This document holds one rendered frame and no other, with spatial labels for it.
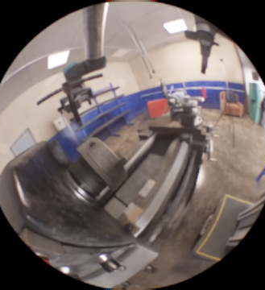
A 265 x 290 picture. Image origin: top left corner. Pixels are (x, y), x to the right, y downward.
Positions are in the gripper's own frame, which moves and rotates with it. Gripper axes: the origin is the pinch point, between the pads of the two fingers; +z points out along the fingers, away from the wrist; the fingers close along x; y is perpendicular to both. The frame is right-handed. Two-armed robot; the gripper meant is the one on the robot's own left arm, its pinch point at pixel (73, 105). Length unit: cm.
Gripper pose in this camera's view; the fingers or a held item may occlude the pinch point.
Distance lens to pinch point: 28.5
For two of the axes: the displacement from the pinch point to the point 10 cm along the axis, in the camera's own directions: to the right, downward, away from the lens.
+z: 4.4, 6.4, -6.2
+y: 0.6, 6.7, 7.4
